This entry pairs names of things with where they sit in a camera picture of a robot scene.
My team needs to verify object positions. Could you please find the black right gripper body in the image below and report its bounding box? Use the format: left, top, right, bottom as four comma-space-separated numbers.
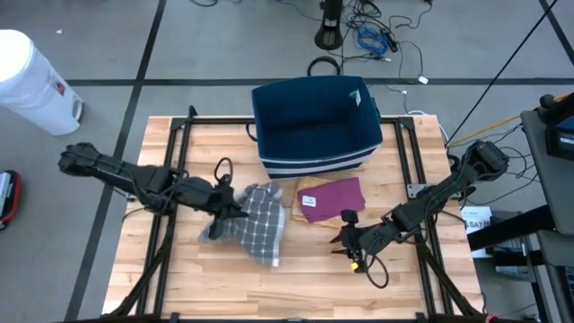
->
352, 222, 396, 261

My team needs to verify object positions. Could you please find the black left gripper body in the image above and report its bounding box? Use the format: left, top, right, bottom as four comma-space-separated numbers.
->
178, 177, 225, 216

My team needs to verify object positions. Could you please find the purple cloth towel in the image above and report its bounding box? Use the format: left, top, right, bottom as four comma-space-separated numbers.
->
297, 177, 367, 224

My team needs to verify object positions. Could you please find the grey checked towel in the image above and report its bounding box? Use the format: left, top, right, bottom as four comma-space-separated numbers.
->
199, 181, 287, 269

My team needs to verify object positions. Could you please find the orange checked towel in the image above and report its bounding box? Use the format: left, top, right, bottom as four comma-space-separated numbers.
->
290, 176, 344, 229

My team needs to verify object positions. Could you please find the navy white-striped fabric basket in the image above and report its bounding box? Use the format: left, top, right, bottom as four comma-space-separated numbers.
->
245, 74, 384, 181

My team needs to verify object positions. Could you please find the white printed paper box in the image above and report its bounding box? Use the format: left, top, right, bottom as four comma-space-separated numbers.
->
461, 205, 494, 260

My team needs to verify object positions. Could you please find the black power strip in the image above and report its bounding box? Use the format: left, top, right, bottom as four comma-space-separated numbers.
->
379, 27, 400, 54

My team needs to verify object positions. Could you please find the black stand base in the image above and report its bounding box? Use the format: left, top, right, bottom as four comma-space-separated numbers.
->
313, 0, 344, 51

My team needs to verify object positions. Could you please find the grey equipment cart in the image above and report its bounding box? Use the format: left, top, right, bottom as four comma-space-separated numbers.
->
465, 109, 574, 323

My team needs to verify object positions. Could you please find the red and black device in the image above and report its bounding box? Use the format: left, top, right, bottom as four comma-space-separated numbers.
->
0, 169, 22, 231

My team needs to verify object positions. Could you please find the white trash bin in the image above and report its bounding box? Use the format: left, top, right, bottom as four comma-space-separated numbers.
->
0, 29, 85, 136

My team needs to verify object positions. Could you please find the thin black pole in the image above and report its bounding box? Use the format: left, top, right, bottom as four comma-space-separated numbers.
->
446, 0, 560, 145

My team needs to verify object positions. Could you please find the black electronic device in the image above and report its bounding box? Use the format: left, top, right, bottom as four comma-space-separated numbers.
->
537, 92, 574, 162

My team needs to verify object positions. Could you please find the black cable coil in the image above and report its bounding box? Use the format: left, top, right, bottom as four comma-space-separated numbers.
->
306, 56, 343, 77

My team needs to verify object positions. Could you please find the yellow cable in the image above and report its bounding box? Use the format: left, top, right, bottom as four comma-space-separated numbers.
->
447, 92, 574, 149

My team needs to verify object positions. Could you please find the black tangled floor cable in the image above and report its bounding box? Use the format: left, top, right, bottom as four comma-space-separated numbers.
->
340, 0, 434, 86

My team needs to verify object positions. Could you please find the blue cable coil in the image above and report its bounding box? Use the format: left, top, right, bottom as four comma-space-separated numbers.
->
355, 27, 389, 57

